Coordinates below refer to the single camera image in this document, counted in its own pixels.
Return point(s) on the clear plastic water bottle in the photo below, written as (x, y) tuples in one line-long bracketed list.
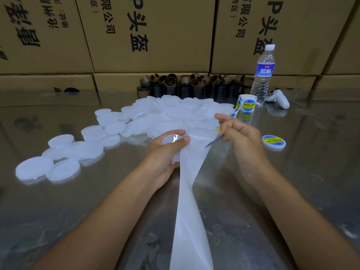
[(262, 78)]

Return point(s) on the person's left hand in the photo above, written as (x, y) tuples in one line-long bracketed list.
[(160, 160)]

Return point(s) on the stack of brown cardboard boxes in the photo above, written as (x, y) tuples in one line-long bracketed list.
[(157, 36)]

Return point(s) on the sticker roll with backing strip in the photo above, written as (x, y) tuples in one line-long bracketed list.
[(188, 222)]

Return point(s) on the row of dark cardboard tubes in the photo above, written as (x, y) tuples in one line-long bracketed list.
[(180, 87)]

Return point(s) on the person's right forearm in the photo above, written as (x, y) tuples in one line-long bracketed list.
[(306, 227)]

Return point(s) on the person's right hand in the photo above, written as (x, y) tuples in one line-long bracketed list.
[(244, 149)]

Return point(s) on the person's left forearm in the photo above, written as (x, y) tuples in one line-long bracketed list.
[(98, 230)]

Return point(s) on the pile of white plastic lids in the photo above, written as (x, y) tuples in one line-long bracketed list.
[(152, 112)]

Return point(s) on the labelled lid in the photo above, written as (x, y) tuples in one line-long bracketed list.
[(274, 142), (171, 139)]

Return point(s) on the white handheld controller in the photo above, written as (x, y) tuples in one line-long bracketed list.
[(279, 99)]

